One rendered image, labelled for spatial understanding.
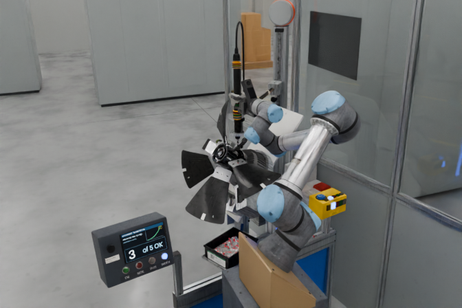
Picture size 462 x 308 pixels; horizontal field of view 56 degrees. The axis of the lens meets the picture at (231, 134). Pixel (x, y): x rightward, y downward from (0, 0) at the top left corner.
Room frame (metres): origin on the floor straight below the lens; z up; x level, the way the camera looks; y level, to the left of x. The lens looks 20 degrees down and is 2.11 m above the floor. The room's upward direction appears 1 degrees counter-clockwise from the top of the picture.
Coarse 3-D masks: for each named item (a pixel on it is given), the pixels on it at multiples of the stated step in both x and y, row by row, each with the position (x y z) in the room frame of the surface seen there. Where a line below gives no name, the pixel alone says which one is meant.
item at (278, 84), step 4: (272, 80) 2.68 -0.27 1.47; (276, 80) 2.67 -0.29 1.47; (280, 80) 2.67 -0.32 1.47; (268, 84) 2.61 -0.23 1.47; (272, 84) 2.59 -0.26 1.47; (276, 84) 2.59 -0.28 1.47; (280, 84) 2.62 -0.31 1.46; (268, 88) 2.61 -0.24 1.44; (272, 88) 2.59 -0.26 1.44; (276, 88) 2.58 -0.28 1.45; (280, 88) 2.62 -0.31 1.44; (272, 92) 2.59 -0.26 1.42; (276, 92) 2.58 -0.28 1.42; (280, 92) 2.62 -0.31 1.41
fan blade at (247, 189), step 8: (240, 168) 2.00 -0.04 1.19; (248, 168) 2.00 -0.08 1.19; (256, 168) 2.00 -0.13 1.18; (240, 176) 1.94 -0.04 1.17; (248, 176) 1.93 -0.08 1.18; (256, 176) 1.93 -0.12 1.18; (264, 176) 1.92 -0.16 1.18; (272, 176) 1.91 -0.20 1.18; (240, 184) 1.89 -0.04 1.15; (248, 184) 1.88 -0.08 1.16; (256, 184) 1.87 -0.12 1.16; (264, 184) 1.86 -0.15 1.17; (240, 192) 1.85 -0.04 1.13; (248, 192) 1.83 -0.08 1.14; (256, 192) 1.82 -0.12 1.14
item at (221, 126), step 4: (228, 100) 2.38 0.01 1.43; (224, 104) 2.41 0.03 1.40; (224, 108) 2.39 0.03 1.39; (220, 112) 2.45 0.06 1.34; (224, 112) 2.36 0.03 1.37; (220, 116) 2.43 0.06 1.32; (224, 116) 2.33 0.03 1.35; (220, 120) 2.42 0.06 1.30; (224, 120) 2.31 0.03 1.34; (220, 124) 2.41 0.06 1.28; (224, 124) 2.29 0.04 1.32; (220, 128) 2.41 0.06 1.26; (224, 128) 2.27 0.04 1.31; (220, 132) 2.41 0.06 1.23; (224, 132) 2.25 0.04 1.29; (224, 136) 2.24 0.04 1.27; (224, 140) 2.26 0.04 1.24
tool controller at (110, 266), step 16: (128, 224) 1.40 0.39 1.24; (144, 224) 1.39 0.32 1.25; (160, 224) 1.41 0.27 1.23; (96, 240) 1.32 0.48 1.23; (112, 240) 1.32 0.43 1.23; (128, 240) 1.34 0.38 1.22; (144, 240) 1.37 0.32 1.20; (160, 240) 1.39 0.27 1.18; (96, 256) 1.35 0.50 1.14; (112, 256) 1.30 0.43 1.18; (144, 256) 1.35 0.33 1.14; (160, 256) 1.37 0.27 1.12; (112, 272) 1.28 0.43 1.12; (144, 272) 1.33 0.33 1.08
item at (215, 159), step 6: (222, 144) 2.15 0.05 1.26; (216, 150) 2.16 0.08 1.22; (222, 150) 2.13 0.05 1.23; (228, 150) 2.09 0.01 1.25; (240, 150) 2.19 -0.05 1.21; (216, 156) 2.12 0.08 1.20; (222, 156) 2.09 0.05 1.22; (228, 156) 2.08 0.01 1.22; (234, 156) 2.10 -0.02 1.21; (240, 156) 2.15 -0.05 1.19; (216, 162) 2.09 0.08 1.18; (222, 162) 2.07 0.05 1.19; (228, 168) 2.14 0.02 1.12
